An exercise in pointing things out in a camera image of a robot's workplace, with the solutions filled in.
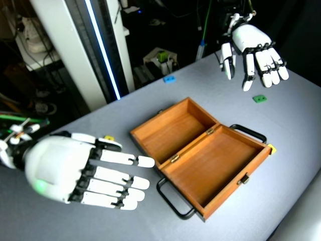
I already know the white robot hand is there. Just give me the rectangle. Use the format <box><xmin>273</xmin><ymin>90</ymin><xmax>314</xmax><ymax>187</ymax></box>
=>
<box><xmin>24</xmin><ymin>132</ymin><xmax>155</xmax><ymax>211</ymax></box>
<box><xmin>219</xmin><ymin>24</ymin><xmax>290</xmax><ymax>92</ymax></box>

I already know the orange wooden case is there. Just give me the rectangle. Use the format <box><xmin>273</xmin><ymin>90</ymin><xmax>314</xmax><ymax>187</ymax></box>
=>
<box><xmin>129</xmin><ymin>97</ymin><xmax>273</xmax><ymax>223</ymax></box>

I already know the white power strip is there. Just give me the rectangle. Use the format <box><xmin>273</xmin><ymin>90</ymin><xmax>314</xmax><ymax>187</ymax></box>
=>
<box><xmin>142</xmin><ymin>47</ymin><xmax>180</xmax><ymax>76</ymax></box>

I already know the white column with blue light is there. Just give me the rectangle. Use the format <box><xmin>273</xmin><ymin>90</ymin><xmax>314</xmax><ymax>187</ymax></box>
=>
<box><xmin>29</xmin><ymin>0</ymin><xmax>136</xmax><ymax>111</ymax></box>

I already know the white shoe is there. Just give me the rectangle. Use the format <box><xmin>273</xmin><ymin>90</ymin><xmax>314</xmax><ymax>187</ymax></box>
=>
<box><xmin>21</xmin><ymin>16</ymin><xmax>53</xmax><ymax>53</ymax></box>

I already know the grey table cloth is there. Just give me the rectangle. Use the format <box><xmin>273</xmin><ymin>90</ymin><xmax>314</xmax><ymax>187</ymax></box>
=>
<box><xmin>0</xmin><ymin>49</ymin><xmax>321</xmax><ymax>241</ymax></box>

